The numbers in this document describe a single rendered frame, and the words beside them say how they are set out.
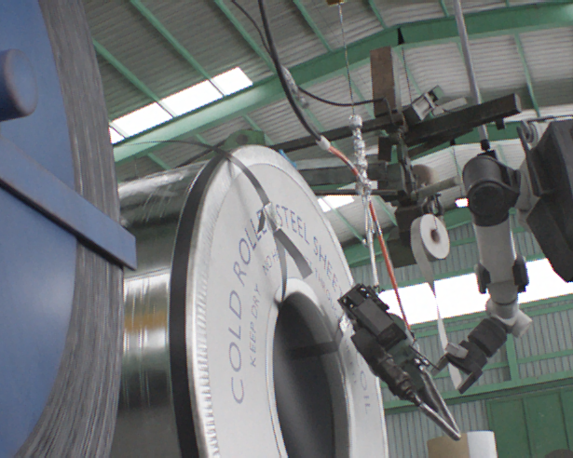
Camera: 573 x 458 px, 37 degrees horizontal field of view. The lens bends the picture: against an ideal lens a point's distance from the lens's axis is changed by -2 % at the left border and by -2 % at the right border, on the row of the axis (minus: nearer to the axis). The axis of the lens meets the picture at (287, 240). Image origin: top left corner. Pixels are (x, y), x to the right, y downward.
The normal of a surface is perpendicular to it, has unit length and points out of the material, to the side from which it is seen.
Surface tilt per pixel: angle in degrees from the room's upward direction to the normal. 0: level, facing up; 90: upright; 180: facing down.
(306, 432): 85
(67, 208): 90
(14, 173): 90
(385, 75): 75
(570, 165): 102
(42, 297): 90
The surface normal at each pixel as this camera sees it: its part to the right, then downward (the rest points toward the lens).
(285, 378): -0.29, 0.15
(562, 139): 0.04, -0.41
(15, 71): 0.98, -0.15
